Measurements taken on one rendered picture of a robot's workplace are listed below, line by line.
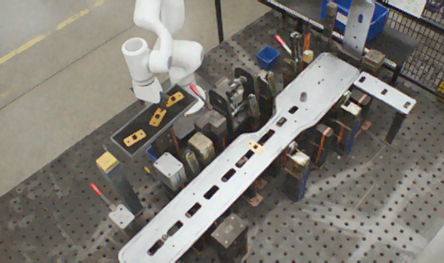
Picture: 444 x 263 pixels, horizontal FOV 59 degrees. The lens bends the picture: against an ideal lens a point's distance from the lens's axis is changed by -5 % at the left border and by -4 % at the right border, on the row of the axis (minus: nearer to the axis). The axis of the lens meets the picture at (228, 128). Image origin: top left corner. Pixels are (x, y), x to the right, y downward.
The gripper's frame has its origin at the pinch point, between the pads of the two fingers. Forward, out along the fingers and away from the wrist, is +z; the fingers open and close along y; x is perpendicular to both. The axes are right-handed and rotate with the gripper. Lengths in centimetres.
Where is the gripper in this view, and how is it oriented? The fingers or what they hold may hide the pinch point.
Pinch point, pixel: (153, 104)
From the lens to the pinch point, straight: 161.8
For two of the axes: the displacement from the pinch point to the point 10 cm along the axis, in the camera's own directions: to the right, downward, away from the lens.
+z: 0.6, 5.7, 8.2
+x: 3.6, -7.8, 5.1
